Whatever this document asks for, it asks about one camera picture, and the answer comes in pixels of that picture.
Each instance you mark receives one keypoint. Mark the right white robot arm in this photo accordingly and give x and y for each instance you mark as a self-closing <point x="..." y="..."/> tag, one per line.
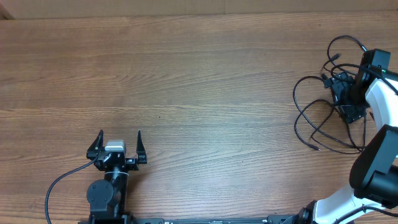
<point x="372" y="183"/>

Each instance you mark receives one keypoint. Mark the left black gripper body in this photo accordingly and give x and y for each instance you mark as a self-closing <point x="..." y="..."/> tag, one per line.
<point x="129" y="165"/>

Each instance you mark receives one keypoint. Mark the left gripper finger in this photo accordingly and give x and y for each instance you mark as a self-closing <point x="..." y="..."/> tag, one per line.
<point x="140" y="150"/>
<point x="96" y="146"/>

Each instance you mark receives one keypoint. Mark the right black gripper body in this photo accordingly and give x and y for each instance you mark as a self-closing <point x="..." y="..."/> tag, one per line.
<point x="351" y="102"/>

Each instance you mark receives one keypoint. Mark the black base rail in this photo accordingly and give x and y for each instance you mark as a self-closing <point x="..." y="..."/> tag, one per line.
<point x="271" y="219"/>

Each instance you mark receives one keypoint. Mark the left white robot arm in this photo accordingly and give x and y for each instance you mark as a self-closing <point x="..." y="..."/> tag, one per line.
<point x="107" y="196"/>

